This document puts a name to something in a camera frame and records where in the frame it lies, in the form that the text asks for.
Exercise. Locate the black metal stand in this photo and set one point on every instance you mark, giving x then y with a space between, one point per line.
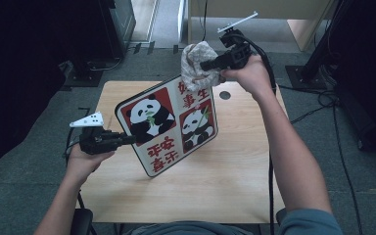
306 76

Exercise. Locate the black stand base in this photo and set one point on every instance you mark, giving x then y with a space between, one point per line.
84 78

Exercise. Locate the person's left hand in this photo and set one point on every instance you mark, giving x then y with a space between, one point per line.
81 163

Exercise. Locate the grey cloth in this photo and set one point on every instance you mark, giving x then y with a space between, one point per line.
197 65

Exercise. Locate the light wooden desk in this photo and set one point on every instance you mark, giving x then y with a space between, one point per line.
290 8

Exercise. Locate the person's right hand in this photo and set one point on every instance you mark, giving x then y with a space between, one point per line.
251 76

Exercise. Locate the dark curtain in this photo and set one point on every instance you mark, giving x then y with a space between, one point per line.
19 81
372 81

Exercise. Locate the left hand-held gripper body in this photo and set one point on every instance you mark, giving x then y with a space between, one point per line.
98 142

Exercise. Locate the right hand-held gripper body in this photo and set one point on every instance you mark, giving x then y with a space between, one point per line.
236 54

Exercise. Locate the square panda print board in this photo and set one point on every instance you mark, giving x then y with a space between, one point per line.
166 130

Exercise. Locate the black round table grommet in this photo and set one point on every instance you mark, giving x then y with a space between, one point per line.
225 95

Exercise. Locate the black cabinet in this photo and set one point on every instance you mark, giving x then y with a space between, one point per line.
117 29

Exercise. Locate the black chair armrest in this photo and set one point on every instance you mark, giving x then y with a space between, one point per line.
83 223

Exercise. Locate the black angled floor tape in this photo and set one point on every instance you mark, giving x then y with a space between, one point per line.
88 112

